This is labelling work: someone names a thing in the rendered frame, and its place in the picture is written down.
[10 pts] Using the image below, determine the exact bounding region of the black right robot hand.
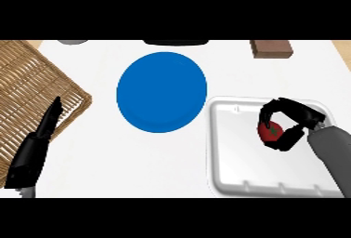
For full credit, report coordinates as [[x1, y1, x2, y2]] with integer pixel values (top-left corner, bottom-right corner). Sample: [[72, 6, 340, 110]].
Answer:
[[258, 97, 328, 152]]

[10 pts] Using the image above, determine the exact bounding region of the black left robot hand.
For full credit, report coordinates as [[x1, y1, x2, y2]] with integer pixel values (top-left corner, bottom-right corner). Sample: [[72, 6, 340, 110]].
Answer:
[[2, 96, 64, 190]]

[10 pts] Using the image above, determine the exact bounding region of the white tray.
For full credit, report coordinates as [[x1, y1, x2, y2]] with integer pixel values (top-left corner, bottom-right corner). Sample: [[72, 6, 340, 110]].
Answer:
[[204, 95, 346, 199]]

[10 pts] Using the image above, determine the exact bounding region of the blue plate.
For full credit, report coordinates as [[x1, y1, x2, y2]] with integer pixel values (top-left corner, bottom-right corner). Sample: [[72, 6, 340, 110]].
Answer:
[[114, 51, 207, 134]]

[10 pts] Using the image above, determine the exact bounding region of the woven wicker placemat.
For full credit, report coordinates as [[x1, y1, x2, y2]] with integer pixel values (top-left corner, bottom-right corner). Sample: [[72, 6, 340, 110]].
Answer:
[[0, 40, 92, 185]]

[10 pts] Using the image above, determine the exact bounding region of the brown wooden block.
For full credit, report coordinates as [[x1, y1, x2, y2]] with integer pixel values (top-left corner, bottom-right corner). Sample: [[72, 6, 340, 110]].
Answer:
[[247, 40, 294, 60]]

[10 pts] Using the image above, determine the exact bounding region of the black appliance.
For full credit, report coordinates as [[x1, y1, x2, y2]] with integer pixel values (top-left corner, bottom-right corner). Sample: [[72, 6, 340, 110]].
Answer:
[[142, 40, 210, 46]]

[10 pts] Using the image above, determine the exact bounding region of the grey round object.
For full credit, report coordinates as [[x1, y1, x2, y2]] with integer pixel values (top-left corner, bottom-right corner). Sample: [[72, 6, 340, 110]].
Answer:
[[55, 40, 89, 46]]

